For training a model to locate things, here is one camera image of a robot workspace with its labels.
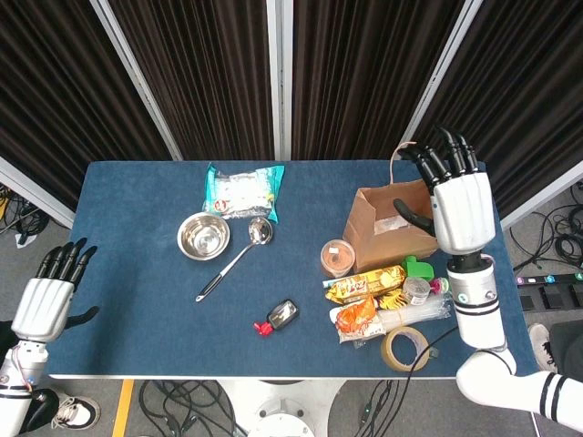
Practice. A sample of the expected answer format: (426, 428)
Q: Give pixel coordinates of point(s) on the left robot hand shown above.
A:
(43, 309)

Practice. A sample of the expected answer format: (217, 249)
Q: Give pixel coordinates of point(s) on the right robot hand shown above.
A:
(464, 214)

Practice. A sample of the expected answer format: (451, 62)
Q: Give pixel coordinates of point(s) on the small clear plastic jar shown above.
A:
(416, 291)

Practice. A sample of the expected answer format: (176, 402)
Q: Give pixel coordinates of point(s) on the orange snack packet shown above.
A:
(357, 318)

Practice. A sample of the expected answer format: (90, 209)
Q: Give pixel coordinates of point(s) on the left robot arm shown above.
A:
(13, 400)

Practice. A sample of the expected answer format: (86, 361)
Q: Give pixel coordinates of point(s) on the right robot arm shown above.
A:
(478, 309)

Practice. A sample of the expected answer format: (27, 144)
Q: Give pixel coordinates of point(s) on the brown paper bag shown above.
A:
(387, 255)

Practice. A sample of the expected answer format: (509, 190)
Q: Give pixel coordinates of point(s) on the white paper scrap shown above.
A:
(22, 240)

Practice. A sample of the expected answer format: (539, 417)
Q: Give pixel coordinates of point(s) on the green plastic block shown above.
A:
(419, 271)

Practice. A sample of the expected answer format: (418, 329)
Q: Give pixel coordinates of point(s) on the yellow pink feather shuttlecock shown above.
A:
(441, 286)

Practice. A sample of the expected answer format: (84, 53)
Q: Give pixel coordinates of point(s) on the black trouser leg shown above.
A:
(41, 409)
(569, 346)

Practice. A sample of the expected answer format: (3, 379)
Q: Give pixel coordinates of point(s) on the white black sneaker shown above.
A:
(75, 412)

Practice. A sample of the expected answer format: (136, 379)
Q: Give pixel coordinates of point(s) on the black pedal strip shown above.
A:
(551, 291)

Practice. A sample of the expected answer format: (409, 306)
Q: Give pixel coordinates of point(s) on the gold biscuit packet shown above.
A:
(364, 284)

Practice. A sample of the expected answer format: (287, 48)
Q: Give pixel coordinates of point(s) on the clear jar of rubber bands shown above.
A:
(337, 259)

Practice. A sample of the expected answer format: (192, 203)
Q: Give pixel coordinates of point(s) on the dark pleated curtain panel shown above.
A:
(355, 68)
(205, 68)
(524, 91)
(45, 91)

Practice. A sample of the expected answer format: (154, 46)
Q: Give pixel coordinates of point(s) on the grey shoe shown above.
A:
(542, 350)

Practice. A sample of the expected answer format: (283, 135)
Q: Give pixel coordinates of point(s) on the brown tape roll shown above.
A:
(389, 355)

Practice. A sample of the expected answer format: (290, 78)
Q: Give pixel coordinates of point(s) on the stainless steel bowl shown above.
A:
(202, 236)

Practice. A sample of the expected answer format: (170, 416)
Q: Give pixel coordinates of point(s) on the black red car key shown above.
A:
(284, 314)

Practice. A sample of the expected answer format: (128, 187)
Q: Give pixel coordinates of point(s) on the teal plastic food packet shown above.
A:
(241, 191)

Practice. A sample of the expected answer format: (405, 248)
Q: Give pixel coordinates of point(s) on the white partition frame post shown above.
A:
(36, 193)
(279, 68)
(438, 79)
(546, 196)
(139, 86)

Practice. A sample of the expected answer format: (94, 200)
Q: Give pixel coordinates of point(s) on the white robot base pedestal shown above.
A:
(278, 409)

